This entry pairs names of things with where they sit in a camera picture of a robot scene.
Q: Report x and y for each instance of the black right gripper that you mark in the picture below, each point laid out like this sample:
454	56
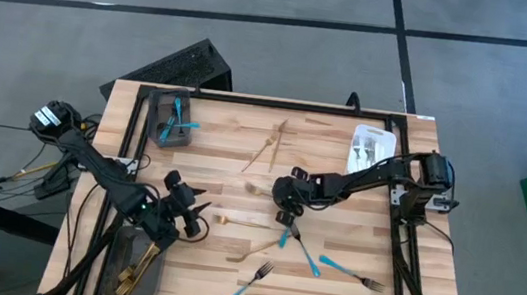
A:
300	192

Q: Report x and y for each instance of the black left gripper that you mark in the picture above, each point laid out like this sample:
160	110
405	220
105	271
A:
181	203

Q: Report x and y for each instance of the gold fork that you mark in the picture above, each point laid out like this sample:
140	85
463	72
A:
144	263
257	156
249	224
256	251
134	273
124	274
276	151
258	190

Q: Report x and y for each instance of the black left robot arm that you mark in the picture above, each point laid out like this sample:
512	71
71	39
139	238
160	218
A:
104	171

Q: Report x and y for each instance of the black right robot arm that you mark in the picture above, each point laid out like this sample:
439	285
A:
370	181

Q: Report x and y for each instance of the gray translucent plastic bin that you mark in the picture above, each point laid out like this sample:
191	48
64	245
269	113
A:
155	104
145	289

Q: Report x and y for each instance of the white plastic bin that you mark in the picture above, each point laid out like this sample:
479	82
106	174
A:
385	140

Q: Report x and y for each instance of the black perforated box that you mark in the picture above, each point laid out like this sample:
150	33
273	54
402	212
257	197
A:
178	66

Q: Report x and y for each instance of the black floor beam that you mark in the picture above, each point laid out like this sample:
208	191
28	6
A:
3	219

